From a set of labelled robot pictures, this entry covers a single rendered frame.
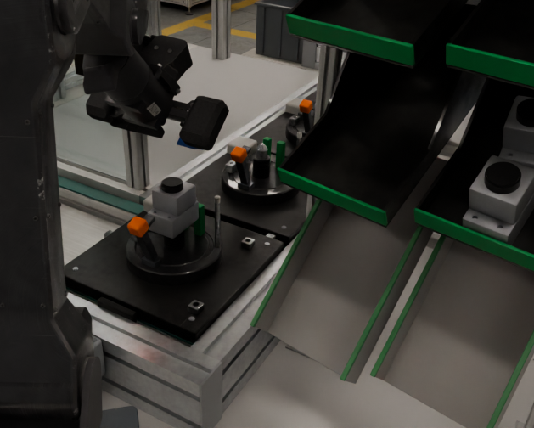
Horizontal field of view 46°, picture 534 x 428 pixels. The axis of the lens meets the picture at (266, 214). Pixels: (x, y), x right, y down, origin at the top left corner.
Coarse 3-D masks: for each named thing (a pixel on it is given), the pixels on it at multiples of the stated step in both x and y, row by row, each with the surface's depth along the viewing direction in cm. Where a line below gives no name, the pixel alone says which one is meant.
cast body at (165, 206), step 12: (168, 180) 86; (180, 180) 86; (156, 192) 86; (168, 192) 85; (180, 192) 86; (192, 192) 87; (156, 204) 87; (168, 204) 85; (180, 204) 85; (192, 204) 88; (156, 216) 86; (168, 216) 86; (180, 216) 86; (192, 216) 89; (156, 228) 87; (168, 228) 86; (180, 228) 87
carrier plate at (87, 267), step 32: (224, 224) 100; (96, 256) 92; (224, 256) 93; (256, 256) 93; (96, 288) 86; (128, 288) 86; (160, 288) 86; (192, 288) 86; (224, 288) 87; (160, 320) 81; (192, 320) 81
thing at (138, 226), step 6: (150, 216) 84; (132, 222) 81; (138, 222) 81; (144, 222) 81; (150, 222) 83; (132, 228) 81; (138, 228) 81; (144, 228) 82; (138, 234) 81; (144, 234) 83; (138, 240) 84; (144, 240) 83; (150, 240) 84; (144, 246) 84; (150, 246) 85; (144, 252) 86; (150, 252) 85; (150, 258) 86
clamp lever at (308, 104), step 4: (304, 100) 119; (308, 100) 119; (312, 100) 121; (300, 104) 119; (304, 104) 118; (308, 104) 118; (312, 104) 120; (300, 108) 119; (304, 108) 118; (308, 108) 118; (304, 112) 119; (308, 112) 119; (304, 116) 121; (308, 116) 120; (304, 120) 122; (308, 120) 121; (304, 124) 123; (308, 124) 122; (308, 128) 123
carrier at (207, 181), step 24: (240, 144) 120; (264, 144) 107; (216, 168) 116; (264, 168) 108; (216, 192) 109; (240, 192) 105; (264, 192) 105; (288, 192) 106; (240, 216) 103; (264, 216) 103; (288, 216) 103; (288, 240) 98
